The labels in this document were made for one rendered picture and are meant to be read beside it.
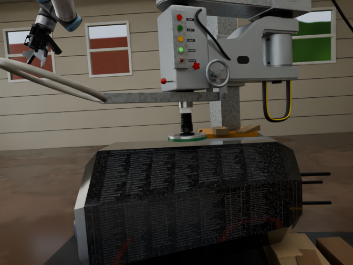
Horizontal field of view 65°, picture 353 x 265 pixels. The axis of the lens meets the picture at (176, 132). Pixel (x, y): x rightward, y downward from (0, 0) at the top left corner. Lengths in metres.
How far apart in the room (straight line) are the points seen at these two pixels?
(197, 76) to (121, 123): 6.52
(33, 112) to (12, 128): 0.75
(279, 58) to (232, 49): 0.35
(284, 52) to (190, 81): 0.67
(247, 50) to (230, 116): 0.84
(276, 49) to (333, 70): 6.91
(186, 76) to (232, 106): 1.01
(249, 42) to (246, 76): 0.19
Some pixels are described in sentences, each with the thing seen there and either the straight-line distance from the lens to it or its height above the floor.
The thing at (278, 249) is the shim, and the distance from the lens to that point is 1.73.
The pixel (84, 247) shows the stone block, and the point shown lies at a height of 0.36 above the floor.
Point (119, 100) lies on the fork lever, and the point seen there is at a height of 1.07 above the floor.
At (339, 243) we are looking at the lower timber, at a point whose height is 0.09.
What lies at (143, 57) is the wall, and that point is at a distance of 7.88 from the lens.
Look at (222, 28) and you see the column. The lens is 2.43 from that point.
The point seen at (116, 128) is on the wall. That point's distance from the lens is 7.95.
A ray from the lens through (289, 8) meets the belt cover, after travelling 1.92.
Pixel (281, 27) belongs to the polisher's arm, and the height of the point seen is 1.45.
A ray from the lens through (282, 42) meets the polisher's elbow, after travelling 1.88.
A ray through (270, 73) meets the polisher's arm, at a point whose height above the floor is 1.18.
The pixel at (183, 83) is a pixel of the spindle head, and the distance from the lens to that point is 1.44.
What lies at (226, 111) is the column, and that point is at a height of 0.95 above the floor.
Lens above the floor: 1.03
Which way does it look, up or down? 6 degrees down
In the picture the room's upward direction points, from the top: 3 degrees counter-clockwise
